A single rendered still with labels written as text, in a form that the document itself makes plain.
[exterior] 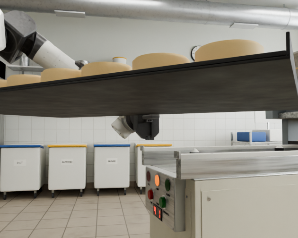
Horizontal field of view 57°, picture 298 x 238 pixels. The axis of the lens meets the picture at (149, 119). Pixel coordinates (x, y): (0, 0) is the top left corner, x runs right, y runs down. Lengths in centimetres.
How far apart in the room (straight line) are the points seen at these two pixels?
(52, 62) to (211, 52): 86
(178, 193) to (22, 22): 73
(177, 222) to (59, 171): 355
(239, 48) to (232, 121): 517
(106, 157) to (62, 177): 68
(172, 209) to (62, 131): 418
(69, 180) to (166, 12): 278
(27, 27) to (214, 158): 73
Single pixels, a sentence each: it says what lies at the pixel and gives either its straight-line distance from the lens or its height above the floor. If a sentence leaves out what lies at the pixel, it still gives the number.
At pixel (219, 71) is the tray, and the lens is 19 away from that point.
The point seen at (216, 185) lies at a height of 82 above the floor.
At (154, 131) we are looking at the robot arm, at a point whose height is 96.
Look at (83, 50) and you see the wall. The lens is 500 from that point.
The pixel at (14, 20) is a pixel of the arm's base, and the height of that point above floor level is 131.
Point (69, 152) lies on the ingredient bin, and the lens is 417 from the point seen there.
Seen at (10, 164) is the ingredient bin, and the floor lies 51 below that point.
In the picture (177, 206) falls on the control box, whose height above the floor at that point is 77.
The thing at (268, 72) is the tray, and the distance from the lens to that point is 20.
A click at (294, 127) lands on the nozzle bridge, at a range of 159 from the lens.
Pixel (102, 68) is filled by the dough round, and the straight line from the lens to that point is 25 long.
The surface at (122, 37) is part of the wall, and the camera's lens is 508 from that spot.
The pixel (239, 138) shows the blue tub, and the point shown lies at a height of 85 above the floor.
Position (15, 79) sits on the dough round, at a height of 101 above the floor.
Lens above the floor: 96
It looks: 3 degrees up
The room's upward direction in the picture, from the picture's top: straight up
